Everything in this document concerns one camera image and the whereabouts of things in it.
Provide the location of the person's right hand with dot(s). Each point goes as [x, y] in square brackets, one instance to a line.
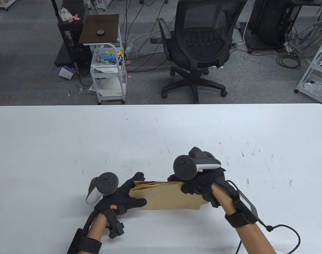
[203, 185]

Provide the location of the person's left hand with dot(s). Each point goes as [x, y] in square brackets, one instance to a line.
[116, 199]

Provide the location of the pile of brown envelopes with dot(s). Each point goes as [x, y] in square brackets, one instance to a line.
[171, 197]

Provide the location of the person's left forearm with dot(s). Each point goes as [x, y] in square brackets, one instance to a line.
[97, 225]

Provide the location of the person's right forearm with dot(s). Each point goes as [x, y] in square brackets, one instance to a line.
[221, 198]

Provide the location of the black sensor box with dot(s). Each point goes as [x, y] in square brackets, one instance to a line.
[246, 206]
[75, 243]

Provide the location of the white paper sheets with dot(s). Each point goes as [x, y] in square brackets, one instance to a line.
[109, 88]

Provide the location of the white rolling cart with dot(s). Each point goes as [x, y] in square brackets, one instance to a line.
[105, 75]

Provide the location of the black mesh office chair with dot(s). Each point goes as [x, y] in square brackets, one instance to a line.
[198, 57]

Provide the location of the blue white cardboard box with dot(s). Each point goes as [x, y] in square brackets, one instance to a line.
[65, 72]

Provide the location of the blue plastic packet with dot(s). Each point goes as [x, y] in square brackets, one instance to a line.
[108, 55]

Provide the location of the white shelf trolley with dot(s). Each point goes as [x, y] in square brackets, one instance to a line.
[318, 91]

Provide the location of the black computer tower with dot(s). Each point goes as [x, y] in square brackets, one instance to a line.
[71, 37]

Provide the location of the black equipment cabinet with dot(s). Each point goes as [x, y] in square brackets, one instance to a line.
[266, 23]

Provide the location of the dark brown wooden board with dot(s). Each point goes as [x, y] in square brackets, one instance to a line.
[97, 23]

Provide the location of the crumpled white tissue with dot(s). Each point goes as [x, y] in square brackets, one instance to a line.
[64, 14]

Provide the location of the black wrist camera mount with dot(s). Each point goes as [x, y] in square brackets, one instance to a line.
[114, 227]
[215, 203]

